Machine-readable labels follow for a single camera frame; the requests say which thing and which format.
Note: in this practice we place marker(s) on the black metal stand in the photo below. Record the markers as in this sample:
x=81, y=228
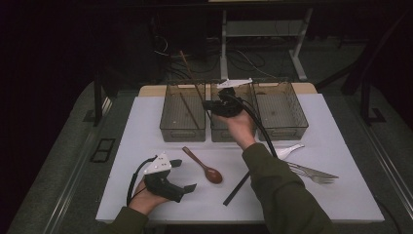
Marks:
x=97, y=104
x=365, y=104

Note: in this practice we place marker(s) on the person's left hand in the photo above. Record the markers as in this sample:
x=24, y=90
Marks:
x=144, y=200

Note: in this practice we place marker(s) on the person's right hand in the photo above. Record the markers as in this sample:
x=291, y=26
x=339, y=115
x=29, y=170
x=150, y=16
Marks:
x=240, y=130

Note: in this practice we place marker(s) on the white ceramic spoon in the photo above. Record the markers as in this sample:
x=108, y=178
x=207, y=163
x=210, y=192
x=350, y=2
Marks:
x=289, y=150

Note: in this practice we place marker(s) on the metal floor rail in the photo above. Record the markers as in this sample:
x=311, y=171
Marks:
x=69, y=188
x=393, y=169

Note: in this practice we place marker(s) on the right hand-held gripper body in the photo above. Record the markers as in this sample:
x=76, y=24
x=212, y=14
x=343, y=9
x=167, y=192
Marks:
x=229, y=105

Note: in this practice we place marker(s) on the brown wooden spoon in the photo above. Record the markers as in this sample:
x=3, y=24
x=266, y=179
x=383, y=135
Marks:
x=212, y=175

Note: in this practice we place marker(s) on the white metal desk frame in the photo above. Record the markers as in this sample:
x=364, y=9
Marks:
x=223, y=48

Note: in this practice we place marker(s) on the brown wooden chopstick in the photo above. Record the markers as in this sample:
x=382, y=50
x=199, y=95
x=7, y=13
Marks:
x=190, y=111
x=191, y=76

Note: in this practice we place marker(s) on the white table mat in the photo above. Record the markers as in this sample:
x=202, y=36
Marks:
x=195, y=208

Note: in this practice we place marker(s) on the black chopstick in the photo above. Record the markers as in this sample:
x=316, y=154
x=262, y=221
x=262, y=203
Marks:
x=234, y=191

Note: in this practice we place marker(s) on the translucent brown plastic bin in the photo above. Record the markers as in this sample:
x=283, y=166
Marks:
x=177, y=113
x=282, y=110
x=217, y=135

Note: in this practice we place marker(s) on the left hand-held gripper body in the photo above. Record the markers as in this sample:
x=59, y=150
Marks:
x=164, y=188

